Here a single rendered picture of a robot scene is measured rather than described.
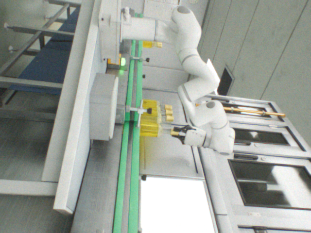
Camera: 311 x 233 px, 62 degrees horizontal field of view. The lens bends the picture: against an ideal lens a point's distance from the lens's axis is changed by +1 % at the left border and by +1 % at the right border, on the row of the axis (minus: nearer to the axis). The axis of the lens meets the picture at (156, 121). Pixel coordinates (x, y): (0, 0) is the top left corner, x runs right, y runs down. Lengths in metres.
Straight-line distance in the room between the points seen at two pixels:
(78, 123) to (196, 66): 0.51
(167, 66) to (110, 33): 6.66
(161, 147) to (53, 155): 0.73
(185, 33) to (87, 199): 0.73
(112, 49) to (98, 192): 0.60
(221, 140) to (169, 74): 6.70
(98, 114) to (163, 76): 6.90
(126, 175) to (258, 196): 0.74
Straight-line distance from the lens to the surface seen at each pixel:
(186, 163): 1.40
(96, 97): 0.97
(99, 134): 1.07
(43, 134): 1.55
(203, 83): 1.07
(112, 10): 1.09
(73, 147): 0.83
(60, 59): 1.68
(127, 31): 1.19
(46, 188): 0.86
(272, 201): 1.50
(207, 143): 1.36
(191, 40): 1.10
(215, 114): 1.09
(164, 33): 1.21
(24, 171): 1.37
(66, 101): 0.95
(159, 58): 7.61
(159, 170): 1.32
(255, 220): 1.35
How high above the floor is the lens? 0.88
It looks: 7 degrees up
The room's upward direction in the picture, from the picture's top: 96 degrees clockwise
